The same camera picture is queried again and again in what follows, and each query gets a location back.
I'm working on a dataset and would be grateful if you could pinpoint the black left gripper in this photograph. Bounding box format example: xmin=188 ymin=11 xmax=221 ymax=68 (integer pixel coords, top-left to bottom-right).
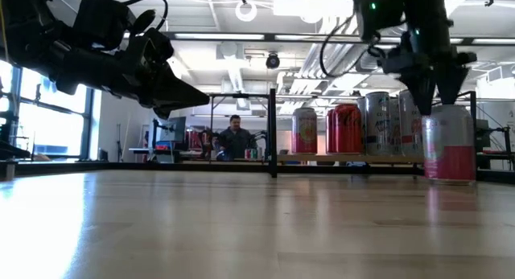
xmin=51 ymin=27 xmax=211 ymax=120

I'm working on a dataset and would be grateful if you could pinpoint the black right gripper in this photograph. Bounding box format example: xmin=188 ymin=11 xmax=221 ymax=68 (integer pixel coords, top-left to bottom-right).
xmin=380 ymin=33 xmax=478 ymax=116

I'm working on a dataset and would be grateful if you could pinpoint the pink and white soda can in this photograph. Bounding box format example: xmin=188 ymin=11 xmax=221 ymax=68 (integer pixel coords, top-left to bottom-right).
xmin=290 ymin=106 xmax=319 ymax=155
xmin=421 ymin=104 xmax=477 ymax=187

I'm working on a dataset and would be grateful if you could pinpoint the dark computer monitor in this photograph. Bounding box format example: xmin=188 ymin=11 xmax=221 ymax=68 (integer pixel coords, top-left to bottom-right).
xmin=476 ymin=117 xmax=492 ymax=149

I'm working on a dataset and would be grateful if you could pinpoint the person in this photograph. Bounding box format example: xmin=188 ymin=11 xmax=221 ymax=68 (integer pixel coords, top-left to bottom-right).
xmin=216 ymin=114 xmax=258 ymax=162

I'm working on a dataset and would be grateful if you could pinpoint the large dark-framed window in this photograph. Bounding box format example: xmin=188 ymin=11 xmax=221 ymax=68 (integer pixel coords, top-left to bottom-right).
xmin=0 ymin=59 xmax=97 ymax=162

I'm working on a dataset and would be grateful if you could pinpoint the black equipment stand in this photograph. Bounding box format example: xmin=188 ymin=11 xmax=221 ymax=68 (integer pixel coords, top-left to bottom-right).
xmin=0 ymin=89 xmax=19 ymax=162

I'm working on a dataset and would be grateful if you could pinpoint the thin black metal frame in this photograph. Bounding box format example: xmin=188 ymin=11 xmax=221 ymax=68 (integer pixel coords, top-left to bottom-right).
xmin=208 ymin=92 xmax=270 ymax=131

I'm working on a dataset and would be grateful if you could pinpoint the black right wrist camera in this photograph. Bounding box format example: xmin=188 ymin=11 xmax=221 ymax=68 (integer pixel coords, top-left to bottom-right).
xmin=355 ymin=0 xmax=406 ymax=43

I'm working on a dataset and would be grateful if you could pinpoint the black overhead camera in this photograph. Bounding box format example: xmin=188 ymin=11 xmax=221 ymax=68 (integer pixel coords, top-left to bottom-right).
xmin=265 ymin=52 xmax=282 ymax=70

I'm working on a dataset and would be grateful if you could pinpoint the white ring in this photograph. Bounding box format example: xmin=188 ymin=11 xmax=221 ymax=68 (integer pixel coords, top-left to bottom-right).
xmin=235 ymin=0 xmax=258 ymax=23

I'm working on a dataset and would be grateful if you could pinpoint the black frame wooden shelf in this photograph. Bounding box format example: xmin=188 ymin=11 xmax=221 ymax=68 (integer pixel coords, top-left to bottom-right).
xmin=266 ymin=88 xmax=479 ymax=180

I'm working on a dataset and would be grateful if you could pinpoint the black aluminium table frame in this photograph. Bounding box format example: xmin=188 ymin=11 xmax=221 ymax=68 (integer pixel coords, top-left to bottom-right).
xmin=0 ymin=160 xmax=515 ymax=184

